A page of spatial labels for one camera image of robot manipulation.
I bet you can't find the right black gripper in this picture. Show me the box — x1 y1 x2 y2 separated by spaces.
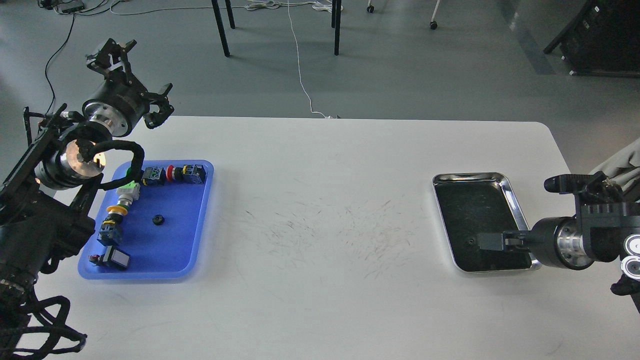
477 216 595 271

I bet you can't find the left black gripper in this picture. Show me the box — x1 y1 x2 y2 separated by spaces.
82 38 175 138

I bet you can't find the small black gear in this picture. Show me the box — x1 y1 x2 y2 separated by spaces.
151 214 166 226

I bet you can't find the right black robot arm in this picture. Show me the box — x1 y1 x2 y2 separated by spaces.
477 171 640 306

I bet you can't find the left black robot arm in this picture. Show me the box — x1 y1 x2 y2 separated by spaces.
0 38 174 360

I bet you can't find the shiny metal tray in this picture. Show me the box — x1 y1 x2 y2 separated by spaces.
432 172 542 274

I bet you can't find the red emergency stop button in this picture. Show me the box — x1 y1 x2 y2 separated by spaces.
166 164 207 185

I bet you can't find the black table leg left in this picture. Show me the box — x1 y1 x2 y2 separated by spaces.
210 0 236 59

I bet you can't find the black table leg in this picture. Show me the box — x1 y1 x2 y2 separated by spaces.
210 0 236 59
330 0 343 56

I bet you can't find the blue plastic tray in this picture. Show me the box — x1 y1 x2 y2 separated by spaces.
77 159 214 280

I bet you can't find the black table leg right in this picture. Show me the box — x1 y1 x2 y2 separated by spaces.
330 0 343 56

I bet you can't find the black cabinet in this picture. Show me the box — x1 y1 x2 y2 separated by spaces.
542 0 640 78

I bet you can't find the black floor cable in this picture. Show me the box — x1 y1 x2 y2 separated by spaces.
44 14 77 116

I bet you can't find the green push button switch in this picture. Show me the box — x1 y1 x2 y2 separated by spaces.
121 166 167 189

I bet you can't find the white green switch part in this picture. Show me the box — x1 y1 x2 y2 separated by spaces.
116 181 141 208

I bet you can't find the yellow ring selector switch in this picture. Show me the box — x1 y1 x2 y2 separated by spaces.
97 204 129 247

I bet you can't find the square white button switch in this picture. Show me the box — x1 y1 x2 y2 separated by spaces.
88 245 131 271

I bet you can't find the white floor cable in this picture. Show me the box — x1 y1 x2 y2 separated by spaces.
245 0 345 120

